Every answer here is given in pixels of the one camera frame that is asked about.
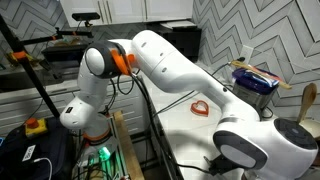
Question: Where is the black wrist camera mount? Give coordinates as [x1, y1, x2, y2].
[203, 154, 241, 177]

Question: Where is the grey lower drawer cabinet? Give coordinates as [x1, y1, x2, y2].
[0, 74, 151, 138]

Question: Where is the black camera on stand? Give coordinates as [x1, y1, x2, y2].
[71, 12, 101, 23]

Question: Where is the yellow emergency stop button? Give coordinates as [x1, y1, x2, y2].
[24, 117, 48, 139]

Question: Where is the white upper cabinet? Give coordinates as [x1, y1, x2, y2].
[59, 0, 194, 28]

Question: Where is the wooden plank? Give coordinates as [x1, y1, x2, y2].
[111, 110, 146, 180]

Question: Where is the white bowl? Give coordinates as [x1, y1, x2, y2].
[298, 118, 320, 142]

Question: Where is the black countertop appliance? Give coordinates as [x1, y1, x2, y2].
[146, 20, 203, 64]

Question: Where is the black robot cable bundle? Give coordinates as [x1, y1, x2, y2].
[116, 68, 231, 176]

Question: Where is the white wall outlet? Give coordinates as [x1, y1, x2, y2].
[239, 44, 254, 64]

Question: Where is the black bag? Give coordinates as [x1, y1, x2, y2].
[0, 116, 76, 180]

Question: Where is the wooden spoon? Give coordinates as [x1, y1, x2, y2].
[296, 82, 318, 124]

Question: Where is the container with blue lid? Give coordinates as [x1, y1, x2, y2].
[231, 67, 280, 112]

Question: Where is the orange clamp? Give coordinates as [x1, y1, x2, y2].
[12, 50, 28, 61]

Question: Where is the white charging cable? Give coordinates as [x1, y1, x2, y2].
[33, 157, 54, 180]

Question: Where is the orange heart cookie cutter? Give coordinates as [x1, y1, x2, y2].
[190, 99, 210, 118]

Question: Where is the black camera stand pole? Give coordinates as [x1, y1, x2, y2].
[0, 14, 94, 118]

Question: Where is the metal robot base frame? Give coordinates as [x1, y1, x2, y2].
[74, 133, 131, 180]

